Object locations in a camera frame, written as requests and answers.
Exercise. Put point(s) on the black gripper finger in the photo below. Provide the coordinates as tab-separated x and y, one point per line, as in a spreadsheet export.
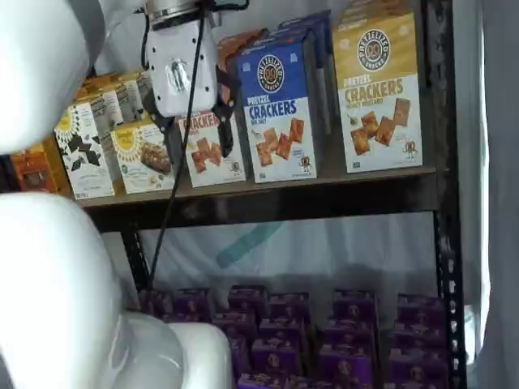
226	121
161	121

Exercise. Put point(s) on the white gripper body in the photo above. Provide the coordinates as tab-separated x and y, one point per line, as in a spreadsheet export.
178	81

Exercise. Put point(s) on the yellow white pretzel crackers box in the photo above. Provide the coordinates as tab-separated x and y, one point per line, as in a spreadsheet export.
377	133

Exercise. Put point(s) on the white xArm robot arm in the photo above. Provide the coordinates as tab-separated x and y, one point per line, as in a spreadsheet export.
40	263

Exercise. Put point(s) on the orange white pretzel crackers box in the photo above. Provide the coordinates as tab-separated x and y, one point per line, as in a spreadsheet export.
202	162

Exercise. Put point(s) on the yellow granola bar box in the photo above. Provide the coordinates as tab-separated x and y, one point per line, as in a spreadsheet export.
142	170

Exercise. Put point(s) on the blue white pretzel crackers box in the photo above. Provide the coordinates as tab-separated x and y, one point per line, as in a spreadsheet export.
280	133

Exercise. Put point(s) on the white black cracker box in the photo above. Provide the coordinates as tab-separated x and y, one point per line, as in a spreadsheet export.
85	162

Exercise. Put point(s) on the black metal shelf rack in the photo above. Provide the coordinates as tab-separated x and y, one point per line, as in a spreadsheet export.
284	210

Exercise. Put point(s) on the orange brown snack box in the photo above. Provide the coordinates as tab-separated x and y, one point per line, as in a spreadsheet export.
36	174

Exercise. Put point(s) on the purple snack box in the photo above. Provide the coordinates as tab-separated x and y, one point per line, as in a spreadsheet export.
354	308
417	373
419	332
240	352
160	304
421	308
275	358
344	368
284	330
348	336
263	381
192	304
290	308
247	300
235	324

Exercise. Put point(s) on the teal tape strip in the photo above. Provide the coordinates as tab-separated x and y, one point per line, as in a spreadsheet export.
243	247

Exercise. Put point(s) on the translucent plastic sheet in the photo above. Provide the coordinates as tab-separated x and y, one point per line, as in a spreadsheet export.
324	251

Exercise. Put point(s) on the white plastic curtain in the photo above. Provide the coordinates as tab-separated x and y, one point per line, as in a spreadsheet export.
494	162

